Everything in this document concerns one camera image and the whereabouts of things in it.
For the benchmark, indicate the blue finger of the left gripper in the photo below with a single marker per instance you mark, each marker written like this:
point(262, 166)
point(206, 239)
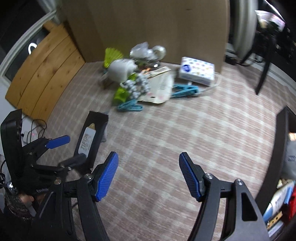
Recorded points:
point(57, 142)
point(73, 162)

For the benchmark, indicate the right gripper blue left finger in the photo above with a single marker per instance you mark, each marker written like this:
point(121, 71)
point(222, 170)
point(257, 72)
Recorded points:
point(54, 219)

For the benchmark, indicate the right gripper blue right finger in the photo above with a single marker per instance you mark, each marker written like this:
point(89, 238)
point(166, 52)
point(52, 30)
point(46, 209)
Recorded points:
point(242, 220)

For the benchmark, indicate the black comb package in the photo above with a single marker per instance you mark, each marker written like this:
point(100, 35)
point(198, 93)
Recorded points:
point(91, 136)

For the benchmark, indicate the teal plastic clip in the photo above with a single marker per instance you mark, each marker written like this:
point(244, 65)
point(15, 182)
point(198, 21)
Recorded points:
point(130, 105)

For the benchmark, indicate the white electric device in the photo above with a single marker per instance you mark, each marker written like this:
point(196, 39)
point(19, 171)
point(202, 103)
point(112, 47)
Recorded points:
point(119, 70)

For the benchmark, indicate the blue clothespin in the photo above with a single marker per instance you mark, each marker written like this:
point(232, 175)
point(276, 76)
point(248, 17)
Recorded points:
point(181, 90)

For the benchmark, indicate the white tissue pack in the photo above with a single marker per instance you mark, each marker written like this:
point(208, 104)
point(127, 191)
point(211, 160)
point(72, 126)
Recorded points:
point(197, 71)

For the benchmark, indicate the red pouch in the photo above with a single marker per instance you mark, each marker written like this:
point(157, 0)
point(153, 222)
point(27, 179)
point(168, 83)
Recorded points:
point(291, 206)

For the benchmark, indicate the white blue bottle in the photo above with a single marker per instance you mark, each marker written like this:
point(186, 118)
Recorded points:
point(282, 196)

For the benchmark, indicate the black storage box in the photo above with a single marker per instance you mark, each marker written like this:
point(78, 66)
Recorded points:
point(285, 123)

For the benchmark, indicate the green plastic wrapper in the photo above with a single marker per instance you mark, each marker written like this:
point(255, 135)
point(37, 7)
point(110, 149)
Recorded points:
point(121, 94)

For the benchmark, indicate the pine wood board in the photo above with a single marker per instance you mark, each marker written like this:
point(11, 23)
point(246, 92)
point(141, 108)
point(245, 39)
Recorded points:
point(45, 74)

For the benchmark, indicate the grey bead massager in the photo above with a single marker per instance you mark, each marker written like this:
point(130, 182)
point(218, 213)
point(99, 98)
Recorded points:
point(136, 87)

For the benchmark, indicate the white printed sachet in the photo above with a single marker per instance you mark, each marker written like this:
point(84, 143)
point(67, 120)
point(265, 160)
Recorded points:
point(161, 82)

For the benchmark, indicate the clear plastic bag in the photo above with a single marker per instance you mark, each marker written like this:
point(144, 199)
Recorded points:
point(142, 51)

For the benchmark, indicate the tape roll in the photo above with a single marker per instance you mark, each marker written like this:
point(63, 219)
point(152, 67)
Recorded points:
point(159, 52)

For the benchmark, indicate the black power strip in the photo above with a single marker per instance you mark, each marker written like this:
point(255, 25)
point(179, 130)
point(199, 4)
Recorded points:
point(230, 60)

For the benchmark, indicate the wooden cabinet panel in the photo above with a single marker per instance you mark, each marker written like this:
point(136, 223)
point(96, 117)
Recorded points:
point(197, 29)

